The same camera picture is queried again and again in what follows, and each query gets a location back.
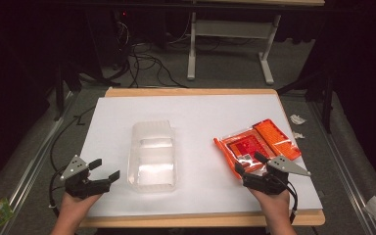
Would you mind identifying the person's left hand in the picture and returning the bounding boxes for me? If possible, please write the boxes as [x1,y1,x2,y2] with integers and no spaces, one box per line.
[58,191,102,223]

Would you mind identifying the person's right hand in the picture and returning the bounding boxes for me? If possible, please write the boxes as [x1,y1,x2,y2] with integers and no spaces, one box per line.
[248,187,292,223]

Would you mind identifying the white paper sheet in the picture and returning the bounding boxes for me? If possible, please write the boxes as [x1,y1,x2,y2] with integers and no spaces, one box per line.
[79,93,323,218]

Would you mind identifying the white metal desk frame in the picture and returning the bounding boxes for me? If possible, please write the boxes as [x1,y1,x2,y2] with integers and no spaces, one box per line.
[186,11,282,86]

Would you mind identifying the clear plastic container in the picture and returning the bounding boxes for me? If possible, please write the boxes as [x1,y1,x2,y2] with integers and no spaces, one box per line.
[126,119,178,194]

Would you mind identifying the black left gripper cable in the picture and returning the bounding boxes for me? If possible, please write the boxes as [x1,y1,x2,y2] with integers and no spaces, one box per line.
[47,165,67,217]

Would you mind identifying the black metal stand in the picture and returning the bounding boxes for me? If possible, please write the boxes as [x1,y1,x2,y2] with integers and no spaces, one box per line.
[52,62,112,122]
[276,70,336,135]

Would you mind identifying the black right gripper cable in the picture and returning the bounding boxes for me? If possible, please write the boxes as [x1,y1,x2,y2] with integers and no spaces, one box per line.
[273,175,300,224]

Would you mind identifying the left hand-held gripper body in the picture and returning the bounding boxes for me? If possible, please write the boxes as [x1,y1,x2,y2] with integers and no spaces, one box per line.
[60,155,112,200]

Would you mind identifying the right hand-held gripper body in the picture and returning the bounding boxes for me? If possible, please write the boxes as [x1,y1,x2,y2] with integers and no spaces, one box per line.
[243,155,311,196]

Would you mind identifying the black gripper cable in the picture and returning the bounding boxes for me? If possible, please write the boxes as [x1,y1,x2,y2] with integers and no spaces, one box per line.
[273,175,300,224]
[47,165,67,217]

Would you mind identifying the orange reflector packet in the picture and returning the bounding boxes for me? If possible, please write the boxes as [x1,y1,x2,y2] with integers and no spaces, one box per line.
[212,118,303,180]

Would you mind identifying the black floor cables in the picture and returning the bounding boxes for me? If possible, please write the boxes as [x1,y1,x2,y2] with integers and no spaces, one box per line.
[111,19,190,89]

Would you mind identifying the metal floor rail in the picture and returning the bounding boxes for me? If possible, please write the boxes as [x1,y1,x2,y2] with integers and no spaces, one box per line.
[0,90,77,235]
[306,101,376,235]

